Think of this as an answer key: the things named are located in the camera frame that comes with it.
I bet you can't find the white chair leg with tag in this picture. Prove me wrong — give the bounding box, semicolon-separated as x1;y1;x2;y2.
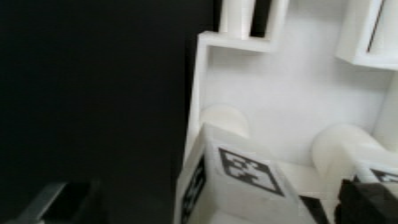
353;161;398;183

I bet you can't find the white chair seat part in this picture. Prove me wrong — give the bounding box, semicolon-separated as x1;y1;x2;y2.
179;0;398;224

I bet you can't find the white chair leg block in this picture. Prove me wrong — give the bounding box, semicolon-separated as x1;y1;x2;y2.
172;124;316;224

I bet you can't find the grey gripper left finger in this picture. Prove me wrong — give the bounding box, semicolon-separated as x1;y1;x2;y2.
10;181;104;224

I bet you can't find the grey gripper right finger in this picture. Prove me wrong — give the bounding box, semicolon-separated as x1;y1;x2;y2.
334;180;398;224

